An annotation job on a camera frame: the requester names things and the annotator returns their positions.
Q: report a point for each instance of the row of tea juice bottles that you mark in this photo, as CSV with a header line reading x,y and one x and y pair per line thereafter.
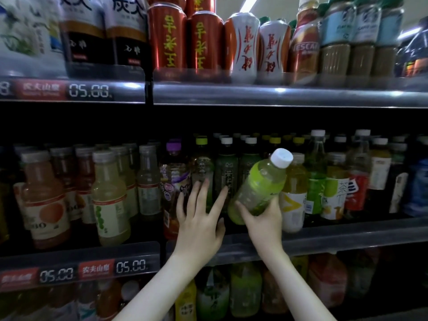
x,y
245,287

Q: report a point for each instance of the red black price label strip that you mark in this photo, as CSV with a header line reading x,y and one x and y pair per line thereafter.
x,y
90,90

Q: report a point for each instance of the person's left forearm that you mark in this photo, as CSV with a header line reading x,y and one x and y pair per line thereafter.
x,y
157,294

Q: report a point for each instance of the ceiling tube light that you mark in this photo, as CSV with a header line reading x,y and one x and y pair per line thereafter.
x,y
409,32
249,3

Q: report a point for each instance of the green drink bottle white cap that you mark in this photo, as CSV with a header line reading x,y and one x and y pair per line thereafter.
x,y
260,183

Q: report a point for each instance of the stack of red drink cans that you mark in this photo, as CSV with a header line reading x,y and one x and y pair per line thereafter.
x,y
167,40

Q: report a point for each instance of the pink juice bottle white cap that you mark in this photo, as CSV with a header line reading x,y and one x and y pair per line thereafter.
x,y
46,203

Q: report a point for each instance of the row of clear water bottles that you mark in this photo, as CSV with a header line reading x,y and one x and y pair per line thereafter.
x,y
26,30

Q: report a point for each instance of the person's left hand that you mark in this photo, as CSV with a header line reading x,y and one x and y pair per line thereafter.
x,y
200,230

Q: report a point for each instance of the green pictured price label strip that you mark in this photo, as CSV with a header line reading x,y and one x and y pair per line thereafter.
x,y
97,269

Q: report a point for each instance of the person's right forearm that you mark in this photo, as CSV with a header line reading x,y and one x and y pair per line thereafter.
x,y
297,290

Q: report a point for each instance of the pale yellow juice bottle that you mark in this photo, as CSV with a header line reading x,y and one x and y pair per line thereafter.
x,y
112,210

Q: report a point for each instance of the person's right hand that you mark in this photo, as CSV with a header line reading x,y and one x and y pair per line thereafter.
x,y
267,230

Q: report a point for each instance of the black label coffee bottle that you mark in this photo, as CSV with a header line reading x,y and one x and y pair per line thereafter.
x,y
83,36
128,36

